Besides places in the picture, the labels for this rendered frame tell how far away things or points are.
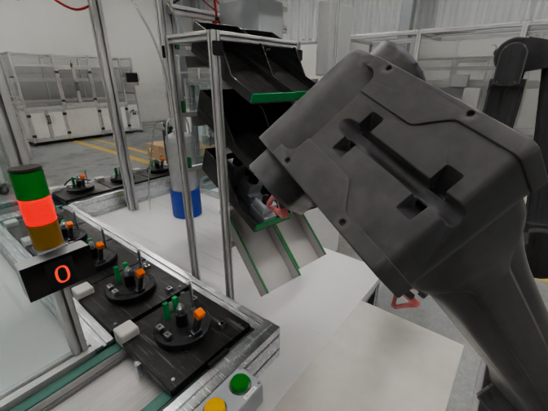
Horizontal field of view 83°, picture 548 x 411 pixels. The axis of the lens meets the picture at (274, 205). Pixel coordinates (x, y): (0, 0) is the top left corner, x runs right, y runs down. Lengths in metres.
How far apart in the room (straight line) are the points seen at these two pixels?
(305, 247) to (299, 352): 0.33
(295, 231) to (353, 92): 0.91
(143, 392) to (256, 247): 0.45
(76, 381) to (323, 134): 0.82
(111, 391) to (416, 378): 0.73
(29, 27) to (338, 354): 11.29
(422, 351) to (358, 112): 0.91
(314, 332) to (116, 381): 0.53
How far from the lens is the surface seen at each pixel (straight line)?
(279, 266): 0.96
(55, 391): 0.90
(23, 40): 11.50
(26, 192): 0.69
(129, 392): 0.86
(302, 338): 0.98
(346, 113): 0.17
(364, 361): 0.96
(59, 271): 0.75
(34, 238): 0.73
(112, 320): 0.97
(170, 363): 0.81
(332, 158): 0.16
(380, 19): 9.54
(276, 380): 0.89
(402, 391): 0.93
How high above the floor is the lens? 1.56
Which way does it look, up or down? 23 degrees down
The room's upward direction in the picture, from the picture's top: straight up
